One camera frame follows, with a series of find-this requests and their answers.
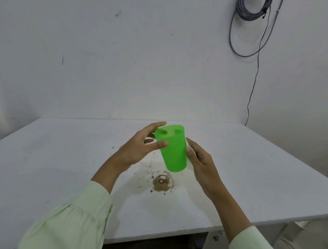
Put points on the person's left hand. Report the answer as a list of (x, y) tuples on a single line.
[(133, 150)]

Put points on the person's right hand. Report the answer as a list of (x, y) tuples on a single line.
[(203, 169)]

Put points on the person's right thumb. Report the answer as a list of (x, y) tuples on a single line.
[(191, 156)]

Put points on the person's left thumb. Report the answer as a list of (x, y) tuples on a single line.
[(156, 146)]

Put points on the white tissue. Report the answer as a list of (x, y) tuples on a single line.
[(190, 164)]

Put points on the green plastic cup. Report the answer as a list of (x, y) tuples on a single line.
[(173, 151)]

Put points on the person's right forearm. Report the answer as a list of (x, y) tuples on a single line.
[(235, 220)]

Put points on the person's left forearm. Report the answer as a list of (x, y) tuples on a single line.
[(76, 218)]

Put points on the white table frame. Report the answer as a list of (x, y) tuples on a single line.
[(299, 232)]

